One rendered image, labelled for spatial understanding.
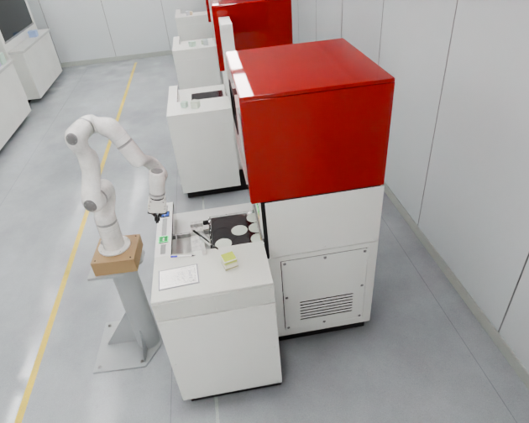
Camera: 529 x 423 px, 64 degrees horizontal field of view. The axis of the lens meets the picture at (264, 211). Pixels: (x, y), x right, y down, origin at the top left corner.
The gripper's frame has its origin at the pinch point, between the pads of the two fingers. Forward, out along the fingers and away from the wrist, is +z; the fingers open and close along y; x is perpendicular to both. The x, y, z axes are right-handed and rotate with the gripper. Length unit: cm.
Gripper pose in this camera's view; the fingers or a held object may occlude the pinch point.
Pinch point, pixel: (157, 219)
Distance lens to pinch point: 248.2
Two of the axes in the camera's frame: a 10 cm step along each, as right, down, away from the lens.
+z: -1.3, 8.2, 5.5
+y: -9.8, -0.2, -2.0
